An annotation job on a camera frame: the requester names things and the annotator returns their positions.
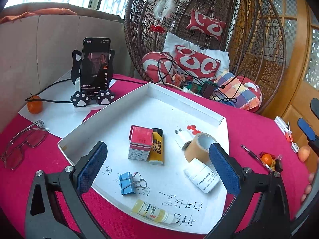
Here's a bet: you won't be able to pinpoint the black charger plug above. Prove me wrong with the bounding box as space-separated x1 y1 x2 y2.
275 155 283 173

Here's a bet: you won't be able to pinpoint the red white back cushion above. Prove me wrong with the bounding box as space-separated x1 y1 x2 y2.
174 45 221 81

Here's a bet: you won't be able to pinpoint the black power adapter on chair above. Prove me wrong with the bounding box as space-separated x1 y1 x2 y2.
199 81 216 99

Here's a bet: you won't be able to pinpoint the black cat paw phone stand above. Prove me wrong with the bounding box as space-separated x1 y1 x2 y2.
70 50 115 107

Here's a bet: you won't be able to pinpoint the white cardboard tray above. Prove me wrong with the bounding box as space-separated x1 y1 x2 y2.
58 83 229 234

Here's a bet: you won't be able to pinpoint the wicker hanging egg chair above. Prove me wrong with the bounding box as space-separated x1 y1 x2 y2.
124 0 286 112

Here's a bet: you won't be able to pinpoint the small yellow dropper bottle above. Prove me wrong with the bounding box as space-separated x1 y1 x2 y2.
132 199 176 224

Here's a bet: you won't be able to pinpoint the black silver pen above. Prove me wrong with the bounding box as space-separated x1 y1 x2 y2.
241 145 273 173

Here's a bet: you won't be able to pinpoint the white pill bottle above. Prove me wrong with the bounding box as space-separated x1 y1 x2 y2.
184 158 220 194

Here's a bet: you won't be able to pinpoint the eyeglasses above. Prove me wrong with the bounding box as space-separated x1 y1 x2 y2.
1 119 49 170

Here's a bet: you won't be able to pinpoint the blue binder clip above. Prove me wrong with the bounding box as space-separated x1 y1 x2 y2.
118 171 148 195

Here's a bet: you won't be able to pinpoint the black cable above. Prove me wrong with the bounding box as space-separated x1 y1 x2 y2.
24 57 247 104

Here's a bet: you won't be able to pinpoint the red white headrest pillow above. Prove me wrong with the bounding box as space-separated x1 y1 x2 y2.
186 10 226 42

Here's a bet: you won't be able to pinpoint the red white medicine box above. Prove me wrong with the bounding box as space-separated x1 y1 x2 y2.
128 125 153 161

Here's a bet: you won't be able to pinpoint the brown packing tape roll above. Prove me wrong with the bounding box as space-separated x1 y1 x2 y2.
184 133 217 164

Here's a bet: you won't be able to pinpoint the plaid colourful cushion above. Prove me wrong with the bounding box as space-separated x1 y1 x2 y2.
211 71 263 112

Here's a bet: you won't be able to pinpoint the wooden door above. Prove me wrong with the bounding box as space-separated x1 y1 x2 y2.
229 0 319 155

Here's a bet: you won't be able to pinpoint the black smartphone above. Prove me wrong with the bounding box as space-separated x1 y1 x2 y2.
80 37 111 99

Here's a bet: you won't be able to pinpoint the small orange tangerine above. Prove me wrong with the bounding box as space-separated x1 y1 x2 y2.
261 154 272 166

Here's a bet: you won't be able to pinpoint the person right hand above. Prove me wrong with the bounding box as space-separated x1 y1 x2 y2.
301 173 315 203

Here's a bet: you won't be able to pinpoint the yellow black lighter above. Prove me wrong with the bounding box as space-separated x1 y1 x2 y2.
270 159 276 171
148 128 164 165

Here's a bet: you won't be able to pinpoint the red slim lighter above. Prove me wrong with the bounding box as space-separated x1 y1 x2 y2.
258 151 276 159

